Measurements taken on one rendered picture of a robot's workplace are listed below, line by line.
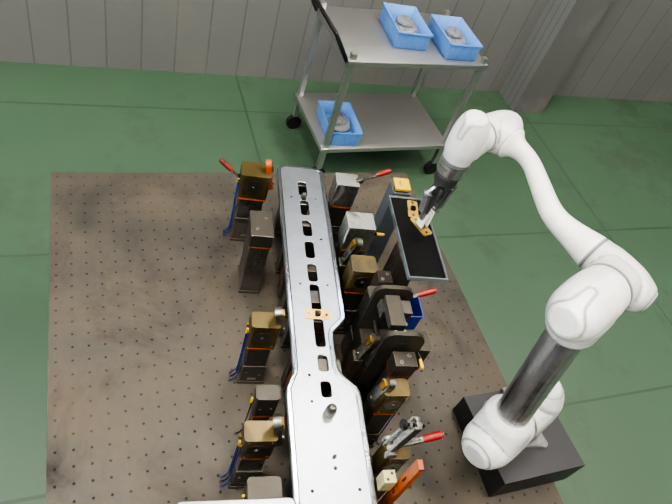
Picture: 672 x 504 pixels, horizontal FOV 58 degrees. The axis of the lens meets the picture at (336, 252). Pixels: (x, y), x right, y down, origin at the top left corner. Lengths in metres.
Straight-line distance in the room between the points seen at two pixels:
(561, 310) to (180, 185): 1.72
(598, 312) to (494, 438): 0.58
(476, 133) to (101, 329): 1.37
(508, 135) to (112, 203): 1.55
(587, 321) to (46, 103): 3.48
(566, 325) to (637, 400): 2.39
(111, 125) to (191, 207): 1.56
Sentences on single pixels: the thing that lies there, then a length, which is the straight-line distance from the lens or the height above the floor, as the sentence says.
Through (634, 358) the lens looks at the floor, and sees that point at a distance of 4.03.
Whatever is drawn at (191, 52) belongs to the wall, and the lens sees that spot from 4.47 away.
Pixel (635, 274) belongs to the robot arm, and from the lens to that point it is 1.62.
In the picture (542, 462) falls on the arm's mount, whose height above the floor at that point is 0.82.
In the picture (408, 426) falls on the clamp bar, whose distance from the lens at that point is 1.59.
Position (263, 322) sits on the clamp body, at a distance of 1.83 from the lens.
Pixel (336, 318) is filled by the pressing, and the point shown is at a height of 1.00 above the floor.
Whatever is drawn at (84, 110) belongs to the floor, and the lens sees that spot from 4.14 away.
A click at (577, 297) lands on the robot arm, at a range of 1.47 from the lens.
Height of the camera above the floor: 2.54
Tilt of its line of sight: 47 degrees down
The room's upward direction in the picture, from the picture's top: 22 degrees clockwise
